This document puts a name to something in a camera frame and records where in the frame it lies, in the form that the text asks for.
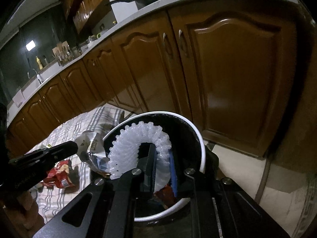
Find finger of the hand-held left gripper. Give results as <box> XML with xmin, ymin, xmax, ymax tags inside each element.
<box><xmin>9</xmin><ymin>140</ymin><xmax>79</xmax><ymax>166</ymax></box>

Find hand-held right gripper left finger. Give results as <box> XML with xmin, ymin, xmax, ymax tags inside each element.
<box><xmin>32</xmin><ymin>146</ymin><xmax>159</xmax><ymax>238</ymax></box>

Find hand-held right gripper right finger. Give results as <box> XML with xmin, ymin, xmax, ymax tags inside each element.
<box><xmin>170</xmin><ymin>151</ymin><xmax>291</xmax><ymax>238</ymax></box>

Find silver foil packet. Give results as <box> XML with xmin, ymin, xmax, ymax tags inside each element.
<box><xmin>75</xmin><ymin>130</ymin><xmax>111</xmax><ymax>172</ymax></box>

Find white round trash bin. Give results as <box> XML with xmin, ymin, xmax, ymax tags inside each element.
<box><xmin>102</xmin><ymin>112</ymin><xmax>205</xmax><ymax>222</ymax></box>

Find person's left forearm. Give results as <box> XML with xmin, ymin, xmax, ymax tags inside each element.
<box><xmin>0</xmin><ymin>186</ymin><xmax>40</xmax><ymax>238</ymax></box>

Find red wrapper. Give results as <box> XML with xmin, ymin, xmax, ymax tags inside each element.
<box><xmin>157</xmin><ymin>185</ymin><xmax>177</xmax><ymax>205</ymax></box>

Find red snack packet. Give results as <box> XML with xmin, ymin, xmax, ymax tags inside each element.
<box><xmin>40</xmin><ymin>160</ymin><xmax>75</xmax><ymax>189</ymax></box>

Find plaid blanket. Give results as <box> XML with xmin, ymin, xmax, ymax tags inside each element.
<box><xmin>23</xmin><ymin>106</ymin><xmax>139</xmax><ymax>226</ymax></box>

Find metal sink faucet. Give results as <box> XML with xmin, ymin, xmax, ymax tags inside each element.
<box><xmin>27</xmin><ymin>69</ymin><xmax>44</xmax><ymax>83</ymax></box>

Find kitchen window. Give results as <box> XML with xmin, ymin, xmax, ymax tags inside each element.
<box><xmin>0</xmin><ymin>9</ymin><xmax>76</xmax><ymax>106</ymax></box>

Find wooden utensil rack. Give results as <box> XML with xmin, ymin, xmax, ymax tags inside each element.
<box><xmin>52</xmin><ymin>41</ymin><xmax>73</xmax><ymax>66</ymax></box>

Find brown wooden kitchen cabinets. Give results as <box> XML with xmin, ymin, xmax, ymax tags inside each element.
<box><xmin>5</xmin><ymin>0</ymin><xmax>306</xmax><ymax>159</ymax></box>

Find brown wooden door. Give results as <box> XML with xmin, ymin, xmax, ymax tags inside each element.
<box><xmin>255</xmin><ymin>0</ymin><xmax>317</xmax><ymax>204</ymax></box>

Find metal cabinet door handle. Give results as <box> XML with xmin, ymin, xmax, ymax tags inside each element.
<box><xmin>178</xmin><ymin>29</ymin><xmax>189</xmax><ymax>55</ymax></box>
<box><xmin>163</xmin><ymin>32</ymin><xmax>174</xmax><ymax>58</ymax></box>

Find brown wooden wall cabinets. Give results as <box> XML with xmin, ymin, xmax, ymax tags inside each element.
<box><xmin>60</xmin><ymin>0</ymin><xmax>112</xmax><ymax>34</ymax></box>

